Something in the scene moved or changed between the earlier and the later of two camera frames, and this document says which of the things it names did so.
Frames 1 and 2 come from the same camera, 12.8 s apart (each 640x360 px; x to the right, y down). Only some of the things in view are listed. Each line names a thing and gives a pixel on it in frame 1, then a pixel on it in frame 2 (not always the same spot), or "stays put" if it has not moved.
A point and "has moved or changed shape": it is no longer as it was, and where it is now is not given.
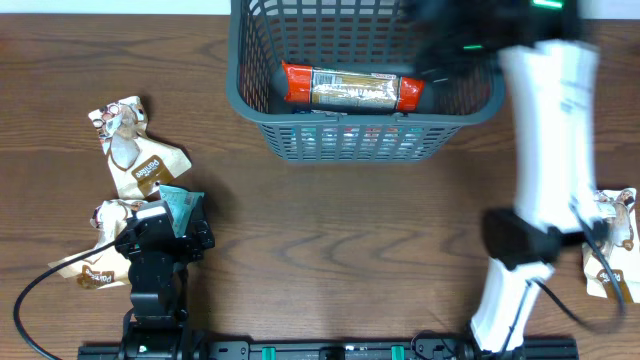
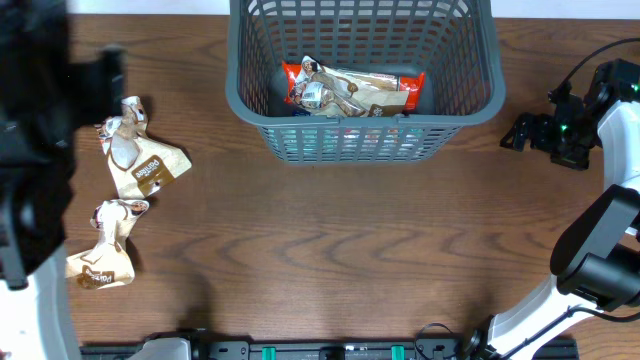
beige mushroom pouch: (621, 247) has moved or changed shape
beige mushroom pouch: (109, 266) stays put
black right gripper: (449, 51) -> (542, 123)
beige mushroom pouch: (140, 164) stays put
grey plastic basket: (341, 81) stays put
